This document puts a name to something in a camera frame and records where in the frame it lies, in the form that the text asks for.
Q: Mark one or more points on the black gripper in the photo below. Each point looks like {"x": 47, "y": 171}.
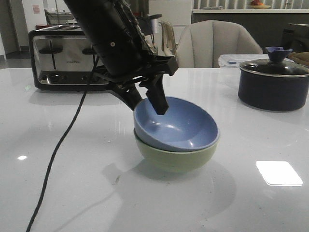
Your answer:
{"x": 127, "y": 60}

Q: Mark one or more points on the blue bowl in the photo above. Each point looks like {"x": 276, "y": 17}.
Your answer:
{"x": 184, "y": 127}

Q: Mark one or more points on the green bowl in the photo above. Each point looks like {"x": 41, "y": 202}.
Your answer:
{"x": 176, "y": 162}

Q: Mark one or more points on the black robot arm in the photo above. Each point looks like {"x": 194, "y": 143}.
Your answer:
{"x": 105, "y": 18}

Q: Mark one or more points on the cream plastic chair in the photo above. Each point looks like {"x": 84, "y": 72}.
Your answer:
{"x": 168, "y": 45}

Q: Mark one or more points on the beige upholstered chair right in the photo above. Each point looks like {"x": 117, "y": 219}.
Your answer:
{"x": 202, "y": 43}

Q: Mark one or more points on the white cabinet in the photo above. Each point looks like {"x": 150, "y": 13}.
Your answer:
{"x": 177, "y": 12}

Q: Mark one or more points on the black and chrome toaster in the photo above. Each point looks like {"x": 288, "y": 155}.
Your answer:
{"x": 62, "y": 58}

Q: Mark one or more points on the clear plastic container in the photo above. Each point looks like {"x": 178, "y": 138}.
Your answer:
{"x": 231, "y": 61}

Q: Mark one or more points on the glass pot lid blue knob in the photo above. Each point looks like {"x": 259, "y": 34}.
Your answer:
{"x": 277, "y": 54}

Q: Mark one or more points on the dark blue cooking pot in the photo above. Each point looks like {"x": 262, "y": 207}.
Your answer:
{"x": 273, "y": 93}

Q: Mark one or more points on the fruit bowl on counter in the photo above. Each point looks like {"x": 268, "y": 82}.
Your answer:
{"x": 257, "y": 4}

